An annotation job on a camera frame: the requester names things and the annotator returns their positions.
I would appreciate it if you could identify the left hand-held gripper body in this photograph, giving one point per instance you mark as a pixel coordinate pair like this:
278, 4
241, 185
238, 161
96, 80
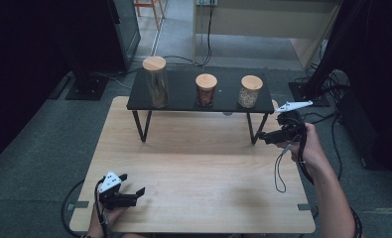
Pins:
117, 200

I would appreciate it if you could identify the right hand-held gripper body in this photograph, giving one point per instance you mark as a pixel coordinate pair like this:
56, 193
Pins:
291, 127

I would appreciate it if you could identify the medium jar pale grain contents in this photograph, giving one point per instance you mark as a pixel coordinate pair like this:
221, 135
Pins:
251, 82

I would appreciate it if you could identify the short jar reddish contents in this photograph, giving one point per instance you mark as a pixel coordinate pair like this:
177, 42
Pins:
206, 81

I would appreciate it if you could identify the black metal shelf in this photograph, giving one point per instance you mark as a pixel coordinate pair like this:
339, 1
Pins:
183, 92

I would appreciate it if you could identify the tall glass jar wooden lid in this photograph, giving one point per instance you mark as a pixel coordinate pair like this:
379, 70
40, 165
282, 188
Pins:
154, 63

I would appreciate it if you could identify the person's left hand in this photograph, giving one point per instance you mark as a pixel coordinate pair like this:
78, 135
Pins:
104, 219

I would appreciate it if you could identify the person's right hand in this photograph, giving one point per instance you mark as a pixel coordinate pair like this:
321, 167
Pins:
314, 152

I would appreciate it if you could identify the black slanted stand with base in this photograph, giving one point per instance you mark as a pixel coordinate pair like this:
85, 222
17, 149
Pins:
311, 94

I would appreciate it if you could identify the grey tape strip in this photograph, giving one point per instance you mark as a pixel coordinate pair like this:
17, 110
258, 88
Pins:
78, 205
304, 207

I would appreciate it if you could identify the dark box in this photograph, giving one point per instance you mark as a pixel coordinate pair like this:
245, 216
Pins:
365, 132

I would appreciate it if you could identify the black stand with square base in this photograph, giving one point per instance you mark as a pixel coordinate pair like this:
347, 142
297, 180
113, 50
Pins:
86, 87

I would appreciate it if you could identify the beige wooden desk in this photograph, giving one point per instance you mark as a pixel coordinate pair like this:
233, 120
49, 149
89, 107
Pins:
256, 20

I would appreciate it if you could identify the dark glass panel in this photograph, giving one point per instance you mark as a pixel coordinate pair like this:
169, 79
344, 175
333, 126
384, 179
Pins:
127, 33

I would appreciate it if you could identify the white power socket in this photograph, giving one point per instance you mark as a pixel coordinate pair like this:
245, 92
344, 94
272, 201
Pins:
206, 2

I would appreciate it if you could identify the orange wooden stool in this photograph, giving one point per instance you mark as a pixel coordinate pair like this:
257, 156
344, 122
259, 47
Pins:
154, 10

